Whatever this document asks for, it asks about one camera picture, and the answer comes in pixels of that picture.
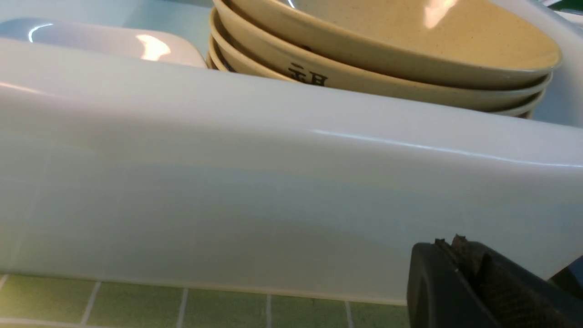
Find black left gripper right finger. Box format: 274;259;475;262
451;235;582;328

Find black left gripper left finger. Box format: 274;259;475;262
407;243;501;328

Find white plastic dish tub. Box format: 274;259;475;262
1;0;582;303

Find white stacked plates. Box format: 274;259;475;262
0;17;208;68

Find green checkered tablecloth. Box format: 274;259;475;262
0;274;409;328

